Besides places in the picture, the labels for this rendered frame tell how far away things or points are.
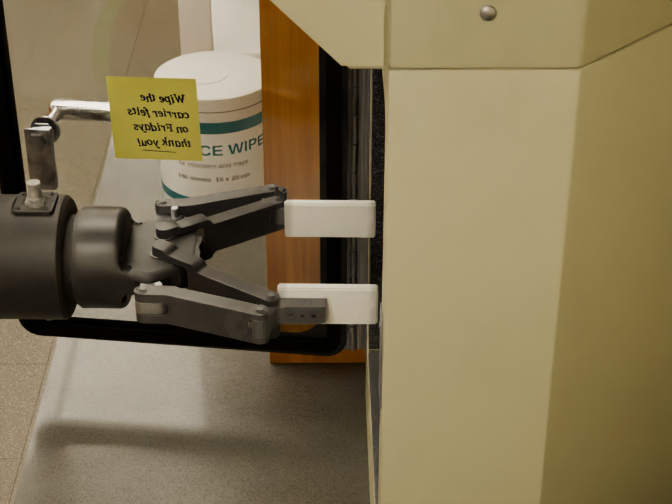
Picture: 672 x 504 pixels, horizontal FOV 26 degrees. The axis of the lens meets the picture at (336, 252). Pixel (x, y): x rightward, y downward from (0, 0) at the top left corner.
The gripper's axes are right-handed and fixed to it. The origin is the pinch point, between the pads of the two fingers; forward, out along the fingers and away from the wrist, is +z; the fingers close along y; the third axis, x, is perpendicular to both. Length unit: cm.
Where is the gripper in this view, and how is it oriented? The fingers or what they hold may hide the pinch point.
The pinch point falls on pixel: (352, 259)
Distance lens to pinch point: 106.9
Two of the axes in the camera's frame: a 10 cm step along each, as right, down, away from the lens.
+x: 0.0, 8.5, 5.2
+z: 10.0, 0.1, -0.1
